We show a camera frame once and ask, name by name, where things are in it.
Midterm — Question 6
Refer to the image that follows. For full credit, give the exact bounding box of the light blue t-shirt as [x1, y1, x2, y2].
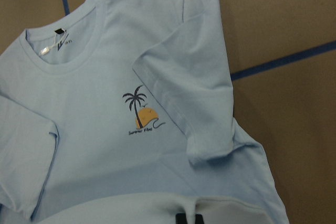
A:
[1, 0, 289, 223]

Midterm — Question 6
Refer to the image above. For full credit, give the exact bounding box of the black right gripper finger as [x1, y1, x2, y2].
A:
[175, 212, 204, 224]

